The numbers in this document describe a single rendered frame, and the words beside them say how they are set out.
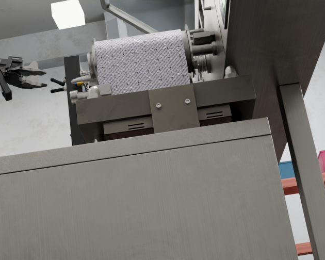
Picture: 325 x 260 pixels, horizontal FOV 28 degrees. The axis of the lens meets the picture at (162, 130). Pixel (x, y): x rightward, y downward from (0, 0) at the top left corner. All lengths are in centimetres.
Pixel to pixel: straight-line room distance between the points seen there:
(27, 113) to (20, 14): 179
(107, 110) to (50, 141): 1021
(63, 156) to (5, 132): 1063
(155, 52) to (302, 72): 40
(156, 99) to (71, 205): 30
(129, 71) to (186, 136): 41
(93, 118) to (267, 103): 67
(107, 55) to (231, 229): 66
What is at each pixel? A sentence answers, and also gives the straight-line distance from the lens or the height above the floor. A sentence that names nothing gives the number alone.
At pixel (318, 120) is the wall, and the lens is 1132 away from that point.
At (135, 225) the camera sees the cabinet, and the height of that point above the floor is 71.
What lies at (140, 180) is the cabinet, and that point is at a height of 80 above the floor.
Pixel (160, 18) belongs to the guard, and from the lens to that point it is 269.
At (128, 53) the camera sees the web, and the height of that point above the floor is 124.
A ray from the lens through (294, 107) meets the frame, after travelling 182.
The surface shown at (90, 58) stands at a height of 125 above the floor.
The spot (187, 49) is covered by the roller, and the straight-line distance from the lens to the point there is 174.
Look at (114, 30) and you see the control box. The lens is 244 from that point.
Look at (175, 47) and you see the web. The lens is 173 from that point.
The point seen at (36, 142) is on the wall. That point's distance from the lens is 1173.
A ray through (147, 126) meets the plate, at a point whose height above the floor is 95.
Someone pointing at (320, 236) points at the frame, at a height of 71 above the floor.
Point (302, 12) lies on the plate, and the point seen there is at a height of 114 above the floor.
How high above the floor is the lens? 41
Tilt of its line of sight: 22 degrees up
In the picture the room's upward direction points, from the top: 9 degrees counter-clockwise
